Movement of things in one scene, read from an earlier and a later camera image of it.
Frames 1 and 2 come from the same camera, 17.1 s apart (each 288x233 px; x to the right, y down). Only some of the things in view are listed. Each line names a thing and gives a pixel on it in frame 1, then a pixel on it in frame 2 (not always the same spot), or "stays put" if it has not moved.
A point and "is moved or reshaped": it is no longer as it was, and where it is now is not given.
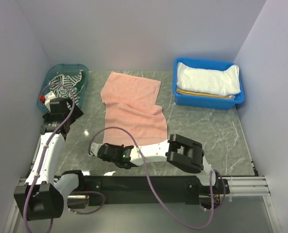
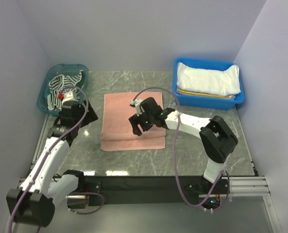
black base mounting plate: x=177 y=190 stays put
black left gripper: x=77 y=114 -> x=90 y=116
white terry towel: x=224 y=82 stays put
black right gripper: x=121 y=147 -> x=135 y=121
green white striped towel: x=75 y=82 stays put
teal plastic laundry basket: x=65 y=69 stays put
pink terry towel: x=129 y=103 is moved or reshaped
